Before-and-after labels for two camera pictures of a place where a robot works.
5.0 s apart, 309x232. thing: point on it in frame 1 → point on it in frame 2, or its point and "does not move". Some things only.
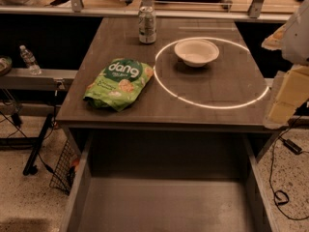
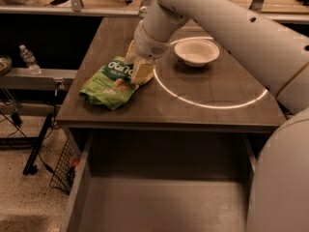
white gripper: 296,38 → 148,47
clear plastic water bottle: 30,60 does not move
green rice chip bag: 118,83 does not move
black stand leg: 30,167 does not move
